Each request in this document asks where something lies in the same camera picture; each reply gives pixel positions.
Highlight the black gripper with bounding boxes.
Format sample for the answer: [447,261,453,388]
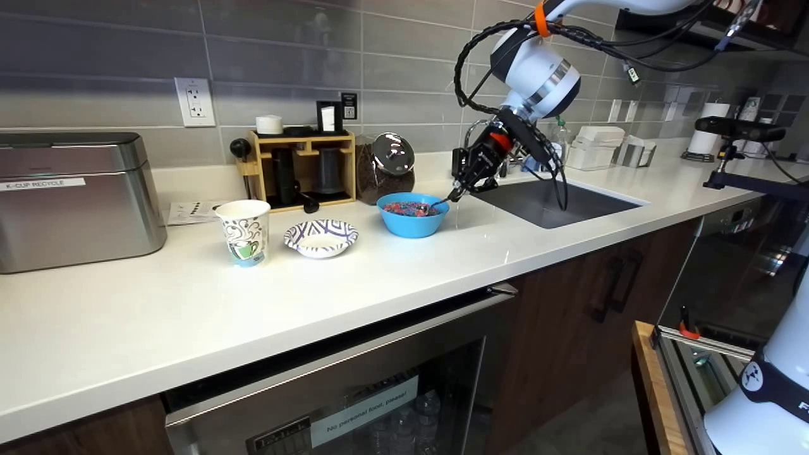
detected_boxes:
[449,124,518,203]

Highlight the metal spoon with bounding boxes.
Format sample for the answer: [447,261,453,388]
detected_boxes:
[414,188,465,218]

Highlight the colourful cereal heap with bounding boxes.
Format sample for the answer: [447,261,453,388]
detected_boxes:
[384,197,444,220]

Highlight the blue bowl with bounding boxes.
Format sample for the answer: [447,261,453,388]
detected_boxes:
[374,191,453,241]

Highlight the white blue-patterned bowl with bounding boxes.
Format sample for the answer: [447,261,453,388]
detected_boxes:
[280,218,361,263]

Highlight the glass jar with metal lid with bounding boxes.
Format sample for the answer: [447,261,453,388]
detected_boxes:
[357,130,420,207]

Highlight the steel undermount sink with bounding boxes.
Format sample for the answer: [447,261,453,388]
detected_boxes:
[468,175,644,234]

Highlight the white dish tray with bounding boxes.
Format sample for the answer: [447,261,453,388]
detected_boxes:
[568,124,628,175]

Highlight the black coffee press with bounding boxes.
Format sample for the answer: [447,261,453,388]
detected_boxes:
[313,150,350,203]
[267,150,303,210]

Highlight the black framed sign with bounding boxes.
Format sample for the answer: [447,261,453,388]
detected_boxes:
[313,98,346,138]

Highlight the wooden coffee stand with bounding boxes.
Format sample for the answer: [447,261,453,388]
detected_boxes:
[237,126,358,210]

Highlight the small white cup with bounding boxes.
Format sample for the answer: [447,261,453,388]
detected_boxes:
[252,115,286,138]

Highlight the dark wood base cabinet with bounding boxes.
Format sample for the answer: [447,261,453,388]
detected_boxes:
[489,215,704,455]
[0,395,174,455]

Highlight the black round knob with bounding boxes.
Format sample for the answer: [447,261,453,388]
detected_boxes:
[227,138,255,165]

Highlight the patterned paper cup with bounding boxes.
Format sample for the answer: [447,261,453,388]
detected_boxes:
[212,197,274,270]

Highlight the glass door beverage fridge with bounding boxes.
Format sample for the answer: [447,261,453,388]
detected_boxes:
[159,283,523,455]

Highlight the white paper towel roll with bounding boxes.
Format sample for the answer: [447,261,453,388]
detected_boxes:
[685,98,734,159]

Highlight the white paper sachets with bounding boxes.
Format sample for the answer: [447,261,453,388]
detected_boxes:
[165,197,226,229]

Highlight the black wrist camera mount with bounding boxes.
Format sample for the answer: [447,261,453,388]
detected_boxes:
[501,107,561,167]

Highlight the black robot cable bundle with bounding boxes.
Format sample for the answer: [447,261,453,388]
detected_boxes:
[453,0,762,212]

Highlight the wire sponge rack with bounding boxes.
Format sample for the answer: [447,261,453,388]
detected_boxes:
[613,138,663,170]

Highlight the orange cable clip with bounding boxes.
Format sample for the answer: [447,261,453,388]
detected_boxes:
[532,2,556,39]

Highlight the black cabinet handle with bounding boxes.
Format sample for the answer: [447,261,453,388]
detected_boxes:
[616,249,647,317]
[589,256,628,327]

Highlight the black camera on stand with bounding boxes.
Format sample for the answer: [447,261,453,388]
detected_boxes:
[692,115,809,192]

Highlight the white wall outlet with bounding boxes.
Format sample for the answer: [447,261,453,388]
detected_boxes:
[173,77,217,131]

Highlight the aluminium extrusion frame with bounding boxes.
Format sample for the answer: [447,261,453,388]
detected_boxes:
[655,323,763,455]

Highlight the dark wall shelf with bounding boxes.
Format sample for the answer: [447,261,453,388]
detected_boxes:
[616,0,809,60]

